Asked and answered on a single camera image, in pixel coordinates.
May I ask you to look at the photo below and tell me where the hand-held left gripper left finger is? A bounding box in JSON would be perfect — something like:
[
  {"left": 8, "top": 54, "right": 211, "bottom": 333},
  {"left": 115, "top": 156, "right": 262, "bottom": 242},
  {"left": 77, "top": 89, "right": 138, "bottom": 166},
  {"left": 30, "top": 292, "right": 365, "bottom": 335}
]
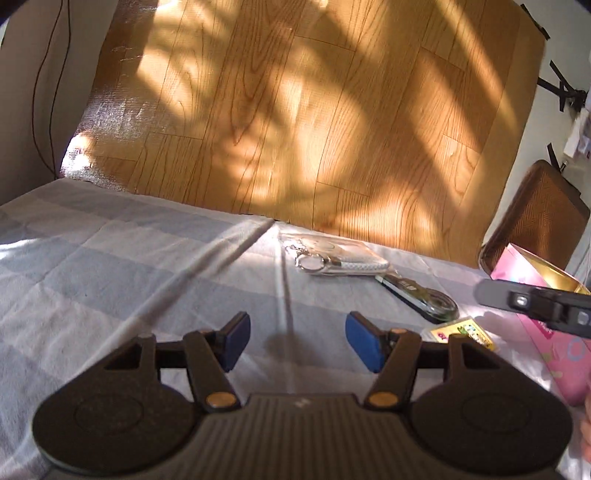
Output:
[{"left": 104, "top": 311, "right": 251, "bottom": 413}]

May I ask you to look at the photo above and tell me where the pink patterned tin box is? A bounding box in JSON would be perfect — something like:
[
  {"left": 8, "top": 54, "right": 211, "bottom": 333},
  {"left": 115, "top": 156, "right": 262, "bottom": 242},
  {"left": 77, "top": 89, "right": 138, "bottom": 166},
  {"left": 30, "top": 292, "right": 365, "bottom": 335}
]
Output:
[{"left": 489, "top": 244, "right": 591, "bottom": 407}]

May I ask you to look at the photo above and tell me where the brown woven mat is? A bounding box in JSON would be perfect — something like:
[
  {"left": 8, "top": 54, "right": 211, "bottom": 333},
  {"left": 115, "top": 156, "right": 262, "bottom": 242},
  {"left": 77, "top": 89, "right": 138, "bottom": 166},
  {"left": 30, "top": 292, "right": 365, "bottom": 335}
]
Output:
[{"left": 480, "top": 159, "right": 591, "bottom": 278}]

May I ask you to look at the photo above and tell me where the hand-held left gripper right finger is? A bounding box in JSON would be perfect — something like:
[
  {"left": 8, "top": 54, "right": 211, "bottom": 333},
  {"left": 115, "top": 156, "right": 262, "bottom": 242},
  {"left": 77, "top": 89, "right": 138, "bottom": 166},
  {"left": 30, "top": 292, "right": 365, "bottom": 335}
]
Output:
[{"left": 345, "top": 311, "right": 502, "bottom": 411}]

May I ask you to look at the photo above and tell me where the wood-pattern sheet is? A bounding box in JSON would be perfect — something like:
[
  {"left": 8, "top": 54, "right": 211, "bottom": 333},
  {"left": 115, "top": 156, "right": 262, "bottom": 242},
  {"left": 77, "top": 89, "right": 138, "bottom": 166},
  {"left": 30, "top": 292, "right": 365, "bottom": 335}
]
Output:
[{"left": 60, "top": 0, "right": 546, "bottom": 268}]

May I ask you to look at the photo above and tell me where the yellow cartoon card packet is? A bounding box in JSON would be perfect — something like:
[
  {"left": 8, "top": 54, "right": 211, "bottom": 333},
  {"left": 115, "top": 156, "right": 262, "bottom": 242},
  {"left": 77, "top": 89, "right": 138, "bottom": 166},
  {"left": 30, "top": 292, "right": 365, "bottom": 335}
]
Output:
[{"left": 427, "top": 316, "right": 502, "bottom": 354}]

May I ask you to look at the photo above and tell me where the striped grey bed sheet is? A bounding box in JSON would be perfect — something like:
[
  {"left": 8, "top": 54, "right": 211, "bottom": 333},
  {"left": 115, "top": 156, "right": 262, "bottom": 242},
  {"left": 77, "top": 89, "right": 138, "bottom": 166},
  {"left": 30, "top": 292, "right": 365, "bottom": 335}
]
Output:
[{"left": 0, "top": 178, "right": 591, "bottom": 480}]

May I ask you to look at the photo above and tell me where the clear keychain packet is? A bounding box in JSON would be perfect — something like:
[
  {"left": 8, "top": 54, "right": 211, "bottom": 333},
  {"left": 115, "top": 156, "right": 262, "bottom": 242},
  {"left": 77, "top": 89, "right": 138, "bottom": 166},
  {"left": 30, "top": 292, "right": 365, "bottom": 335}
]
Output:
[{"left": 277, "top": 232, "right": 391, "bottom": 277}]

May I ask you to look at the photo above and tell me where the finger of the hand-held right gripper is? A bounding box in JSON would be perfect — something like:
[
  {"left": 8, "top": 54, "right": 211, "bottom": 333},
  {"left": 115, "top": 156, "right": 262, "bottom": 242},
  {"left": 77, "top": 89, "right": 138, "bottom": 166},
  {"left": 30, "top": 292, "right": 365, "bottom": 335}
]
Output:
[{"left": 475, "top": 278, "right": 591, "bottom": 334}]

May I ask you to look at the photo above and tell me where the black cable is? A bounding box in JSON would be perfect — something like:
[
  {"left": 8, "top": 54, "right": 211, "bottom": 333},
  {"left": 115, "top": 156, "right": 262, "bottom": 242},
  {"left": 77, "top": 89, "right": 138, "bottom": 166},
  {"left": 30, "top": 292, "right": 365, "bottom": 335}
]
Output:
[{"left": 31, "top": 0, "right": 70, "bottom": 181}]

